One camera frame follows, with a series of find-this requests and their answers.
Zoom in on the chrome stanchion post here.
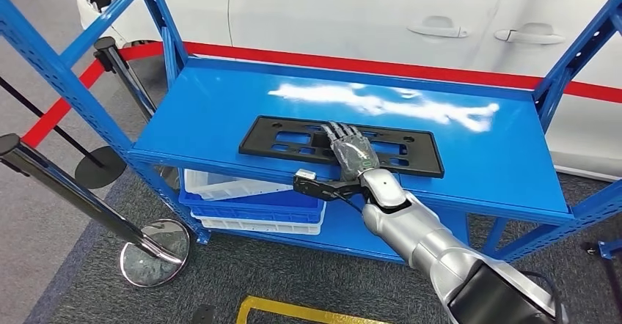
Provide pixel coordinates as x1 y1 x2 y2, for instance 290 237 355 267
0 133 191 289
93 36 180 191

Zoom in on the black plastic frame part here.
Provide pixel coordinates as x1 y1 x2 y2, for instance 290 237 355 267
238 115 445 180

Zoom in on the blue metal shelf rack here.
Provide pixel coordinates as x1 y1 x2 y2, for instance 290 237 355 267
0 0 622 265

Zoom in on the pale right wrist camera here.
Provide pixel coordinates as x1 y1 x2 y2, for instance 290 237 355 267
293 169 370 202

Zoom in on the red barrier belt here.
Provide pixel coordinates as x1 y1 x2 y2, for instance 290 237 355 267
21 58 106 149
119 41 622 104

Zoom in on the blue plastic bin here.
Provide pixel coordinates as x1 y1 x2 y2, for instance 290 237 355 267
178 191 327 226

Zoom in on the black pole with disc base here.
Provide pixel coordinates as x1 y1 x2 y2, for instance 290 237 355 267
0 75 128 190

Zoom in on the yellow floor tape outline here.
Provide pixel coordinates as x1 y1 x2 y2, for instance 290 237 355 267
235 295 389 324

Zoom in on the white car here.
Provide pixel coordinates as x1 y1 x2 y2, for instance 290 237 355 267
65 0 622 183

